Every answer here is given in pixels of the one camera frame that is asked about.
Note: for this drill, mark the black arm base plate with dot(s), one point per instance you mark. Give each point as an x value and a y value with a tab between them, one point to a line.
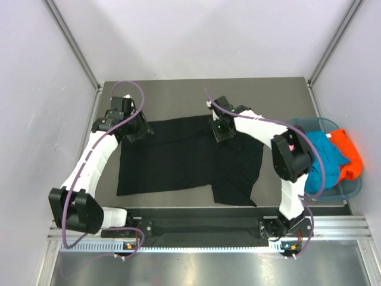
215	227

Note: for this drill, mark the aluminium frame rail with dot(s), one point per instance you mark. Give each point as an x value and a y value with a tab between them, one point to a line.
325	228

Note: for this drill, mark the teal laundry basket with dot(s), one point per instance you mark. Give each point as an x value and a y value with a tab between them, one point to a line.
344	189

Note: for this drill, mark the blue t shirt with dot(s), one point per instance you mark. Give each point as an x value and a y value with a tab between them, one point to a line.
331	158

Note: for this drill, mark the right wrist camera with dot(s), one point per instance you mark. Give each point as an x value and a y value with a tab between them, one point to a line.
219	107

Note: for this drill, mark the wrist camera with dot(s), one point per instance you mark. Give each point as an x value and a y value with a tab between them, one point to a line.
124	104
219	107

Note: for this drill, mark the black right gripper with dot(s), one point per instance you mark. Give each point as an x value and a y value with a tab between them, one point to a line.
219	137

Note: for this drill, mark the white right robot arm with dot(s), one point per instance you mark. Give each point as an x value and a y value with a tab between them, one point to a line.
292	156

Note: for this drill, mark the orange t shirt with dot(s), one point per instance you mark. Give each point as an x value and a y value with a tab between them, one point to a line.
353	169

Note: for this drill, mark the black t shirt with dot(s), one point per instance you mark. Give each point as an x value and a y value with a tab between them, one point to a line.
183	154

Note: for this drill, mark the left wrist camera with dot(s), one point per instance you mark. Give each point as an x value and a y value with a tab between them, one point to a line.
124	104

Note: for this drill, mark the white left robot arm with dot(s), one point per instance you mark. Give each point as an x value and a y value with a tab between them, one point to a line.
73	204

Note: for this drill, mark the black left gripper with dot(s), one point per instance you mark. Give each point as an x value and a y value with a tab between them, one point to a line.
143	129

